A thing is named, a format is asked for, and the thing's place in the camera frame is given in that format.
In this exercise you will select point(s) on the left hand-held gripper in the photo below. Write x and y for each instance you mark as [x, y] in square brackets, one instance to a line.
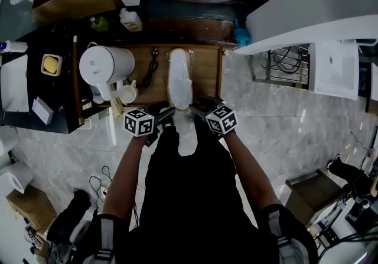
[138, 122]

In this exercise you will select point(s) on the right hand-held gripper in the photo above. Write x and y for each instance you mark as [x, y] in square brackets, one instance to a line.
[221, 119]

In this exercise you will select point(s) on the white slippers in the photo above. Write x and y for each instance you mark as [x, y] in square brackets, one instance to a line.
[180, 79]

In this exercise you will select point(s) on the person's right forearm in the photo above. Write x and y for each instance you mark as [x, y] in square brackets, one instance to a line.
[251, 174]

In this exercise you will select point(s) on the person's left forearm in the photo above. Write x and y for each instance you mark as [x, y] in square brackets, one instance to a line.
[125, 177]

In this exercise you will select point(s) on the wooden tray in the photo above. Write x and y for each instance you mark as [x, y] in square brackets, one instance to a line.
[206, 74]

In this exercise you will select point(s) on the cream cup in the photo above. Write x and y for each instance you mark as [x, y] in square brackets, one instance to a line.
[129, 94]

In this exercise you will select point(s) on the light wooden sticks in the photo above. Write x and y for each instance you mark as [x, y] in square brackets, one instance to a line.
[116, 103]

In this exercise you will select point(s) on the white electric kettle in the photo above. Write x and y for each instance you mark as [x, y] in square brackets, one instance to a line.
[103, 65]

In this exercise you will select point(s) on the person's black clothing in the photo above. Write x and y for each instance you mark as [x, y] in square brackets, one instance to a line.
[192, 198]

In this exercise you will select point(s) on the blue bath sponge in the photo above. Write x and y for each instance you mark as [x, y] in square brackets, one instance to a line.
[242, 35]

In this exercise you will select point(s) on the dark rod with brass ends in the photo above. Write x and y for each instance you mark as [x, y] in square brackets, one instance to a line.
[77, 79]

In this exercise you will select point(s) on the white plastic bottle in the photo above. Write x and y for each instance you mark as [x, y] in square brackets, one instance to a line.
[131, 20]

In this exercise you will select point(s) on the green bottle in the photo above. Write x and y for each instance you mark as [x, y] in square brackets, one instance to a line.
[100, 24]

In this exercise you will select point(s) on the black counter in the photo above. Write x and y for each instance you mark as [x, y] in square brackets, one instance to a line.
[44, 88]

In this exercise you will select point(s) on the small white box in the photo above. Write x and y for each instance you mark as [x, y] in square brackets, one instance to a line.
[41, 109]

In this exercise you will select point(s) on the yellow soap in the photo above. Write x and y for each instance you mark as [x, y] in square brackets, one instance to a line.
[50, 64]

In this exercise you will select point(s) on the black bag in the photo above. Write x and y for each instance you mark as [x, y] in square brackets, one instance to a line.
[71, 215]

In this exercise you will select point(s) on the printed paper sheet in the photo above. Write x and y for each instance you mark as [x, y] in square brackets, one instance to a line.
[335, 71]

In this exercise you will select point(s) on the large white cabinet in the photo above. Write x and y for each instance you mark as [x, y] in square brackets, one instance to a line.
[310, 6]

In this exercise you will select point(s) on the closed cardboard box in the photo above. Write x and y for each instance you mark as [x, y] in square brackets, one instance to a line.
[32, 206]

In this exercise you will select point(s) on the white paper roll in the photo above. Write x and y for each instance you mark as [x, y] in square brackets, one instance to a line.
[14, 178]

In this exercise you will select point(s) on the white spray bottle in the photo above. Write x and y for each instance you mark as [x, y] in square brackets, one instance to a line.
[14, 46]

